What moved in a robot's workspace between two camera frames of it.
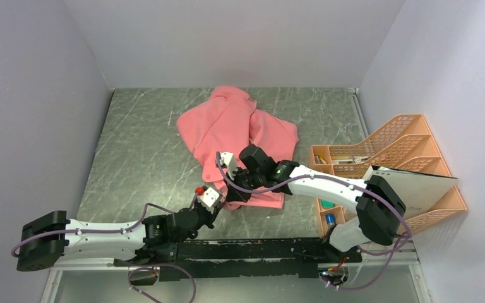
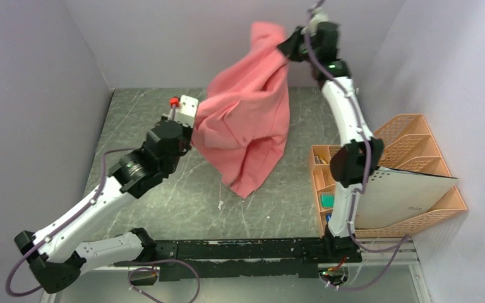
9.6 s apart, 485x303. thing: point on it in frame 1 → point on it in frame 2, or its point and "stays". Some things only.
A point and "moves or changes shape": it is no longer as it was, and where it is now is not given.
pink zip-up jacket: x=228 y=121 moves or changes shape
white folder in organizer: x=419 y=192 stays
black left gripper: x=211 y=217 → x=188 y=130
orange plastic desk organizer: x=406 y=143 stays
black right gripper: x=233 y=194 → x=290 y=47
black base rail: x=226 y=259 stays
